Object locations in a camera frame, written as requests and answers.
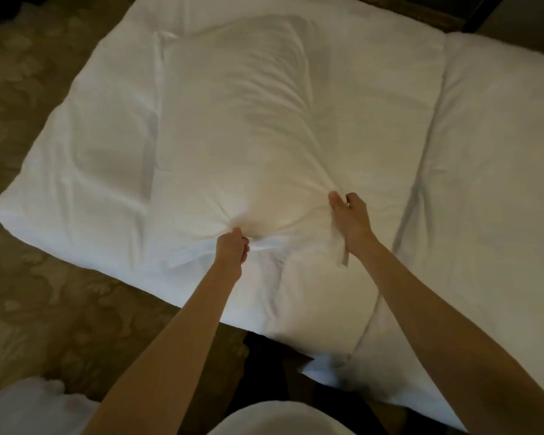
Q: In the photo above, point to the person's right hand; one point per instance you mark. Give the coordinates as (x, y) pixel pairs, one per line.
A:
(353, 226)

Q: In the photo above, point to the person's left hand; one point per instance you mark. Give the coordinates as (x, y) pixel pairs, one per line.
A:
(230, 251)

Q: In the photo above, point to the white pillow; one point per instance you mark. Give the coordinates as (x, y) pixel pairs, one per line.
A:
(235, 131)

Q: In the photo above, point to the person's left forearm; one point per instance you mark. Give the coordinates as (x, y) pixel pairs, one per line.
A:
(172, 357)

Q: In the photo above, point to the person's right forearm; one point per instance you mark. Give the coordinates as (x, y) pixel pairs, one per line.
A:
(435, 321)

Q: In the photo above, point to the person's dark trousers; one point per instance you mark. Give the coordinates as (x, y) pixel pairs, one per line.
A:
(263, 371)

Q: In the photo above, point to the person's white shirt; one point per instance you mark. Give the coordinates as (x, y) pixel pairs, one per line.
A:
(276, 421)

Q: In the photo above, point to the white duvet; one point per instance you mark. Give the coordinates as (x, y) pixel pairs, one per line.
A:
(489, 176)

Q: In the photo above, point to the white crumpled cloth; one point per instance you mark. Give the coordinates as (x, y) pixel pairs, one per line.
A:
(27, 412)

